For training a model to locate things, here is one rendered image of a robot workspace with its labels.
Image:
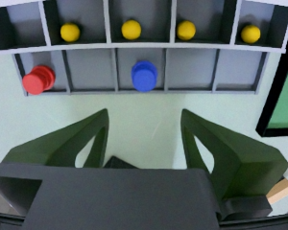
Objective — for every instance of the red plug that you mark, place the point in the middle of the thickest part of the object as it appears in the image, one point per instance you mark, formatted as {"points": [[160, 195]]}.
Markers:
{"points": [[41, 78]]}

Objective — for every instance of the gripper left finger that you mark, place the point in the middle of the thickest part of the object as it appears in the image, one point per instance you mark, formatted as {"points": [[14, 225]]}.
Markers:
{"points": [[60, 147]]}

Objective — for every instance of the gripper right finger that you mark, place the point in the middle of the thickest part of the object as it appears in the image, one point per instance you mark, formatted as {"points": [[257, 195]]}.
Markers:
{"points": [[243, 166]]}

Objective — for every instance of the wooden-handled wire brush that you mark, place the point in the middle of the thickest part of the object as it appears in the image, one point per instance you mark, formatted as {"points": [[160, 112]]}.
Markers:
{"points": [[279, 191]]}

